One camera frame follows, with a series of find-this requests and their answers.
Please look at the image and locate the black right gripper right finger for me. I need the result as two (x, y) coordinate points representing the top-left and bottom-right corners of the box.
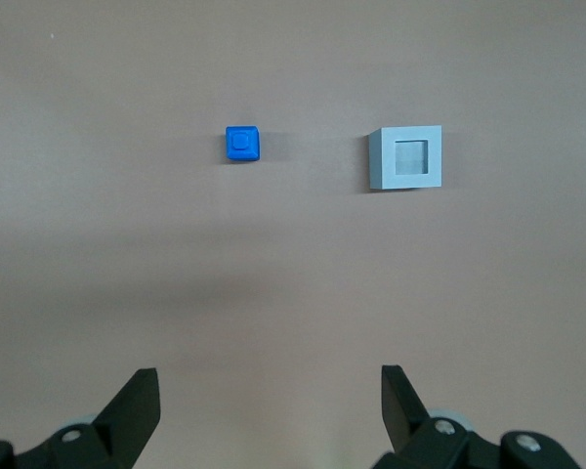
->
(373, 363), (582, 469)

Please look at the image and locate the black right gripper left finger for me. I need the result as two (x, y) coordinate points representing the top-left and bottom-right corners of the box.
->
(0, 366), (162, 469)

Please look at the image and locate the blue plastic block part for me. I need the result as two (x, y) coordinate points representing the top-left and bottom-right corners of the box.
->
(223, 125), (263, 164)

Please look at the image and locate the gray square hollow base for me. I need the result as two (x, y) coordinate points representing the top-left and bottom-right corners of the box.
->
(368, 124), (443, 192)

